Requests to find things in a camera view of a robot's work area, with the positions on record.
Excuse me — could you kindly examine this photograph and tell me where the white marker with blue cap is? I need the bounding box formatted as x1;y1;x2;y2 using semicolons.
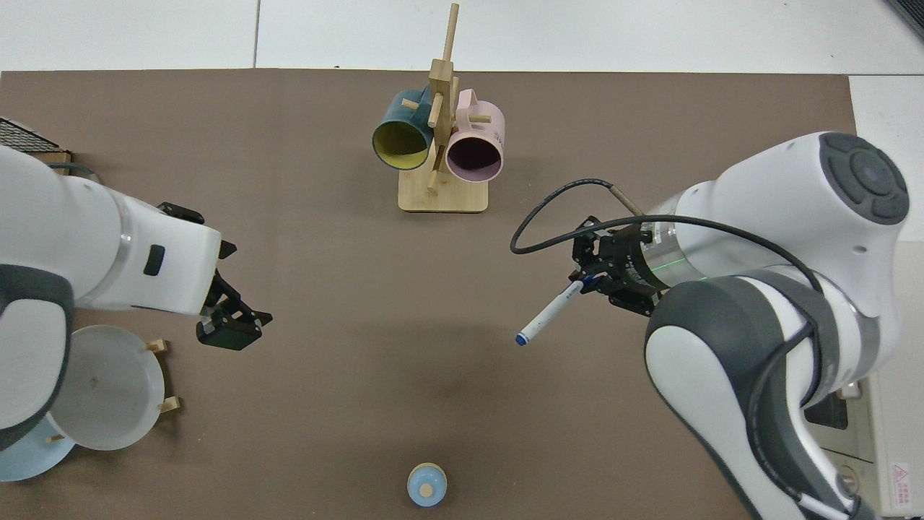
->
515;273;601;347

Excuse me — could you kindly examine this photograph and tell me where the wooden plate rack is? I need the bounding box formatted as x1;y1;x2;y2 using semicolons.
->
45;338;181;444

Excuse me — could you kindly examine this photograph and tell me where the brown table cloth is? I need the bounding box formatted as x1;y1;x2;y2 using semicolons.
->
0;69;856;520

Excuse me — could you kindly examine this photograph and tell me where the grey plate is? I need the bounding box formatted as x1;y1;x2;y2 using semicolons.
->
47;325;165;452

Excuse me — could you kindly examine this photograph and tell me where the wooden cup stand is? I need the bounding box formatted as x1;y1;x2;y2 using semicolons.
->
398;2;490;214

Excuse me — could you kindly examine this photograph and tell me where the pink cup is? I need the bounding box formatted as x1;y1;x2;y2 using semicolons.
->
445;89;505;183

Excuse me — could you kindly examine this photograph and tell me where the light blue plate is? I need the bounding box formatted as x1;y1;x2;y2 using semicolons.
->
0;419;77;482

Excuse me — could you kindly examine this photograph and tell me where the dark blue cup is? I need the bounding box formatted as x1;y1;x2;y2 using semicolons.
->
372;88;435;171

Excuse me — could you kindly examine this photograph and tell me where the small blue round thing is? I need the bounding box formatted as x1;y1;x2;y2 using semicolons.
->
406;463;448;508

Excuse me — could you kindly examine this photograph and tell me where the dark ribbed object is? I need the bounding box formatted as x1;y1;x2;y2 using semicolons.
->
886;0;924;40

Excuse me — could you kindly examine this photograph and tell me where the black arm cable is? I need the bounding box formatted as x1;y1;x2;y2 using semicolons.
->
510;179;824;293

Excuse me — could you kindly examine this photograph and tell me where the wire basket with wooden floor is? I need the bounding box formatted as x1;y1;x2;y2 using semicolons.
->
0;118;73;168

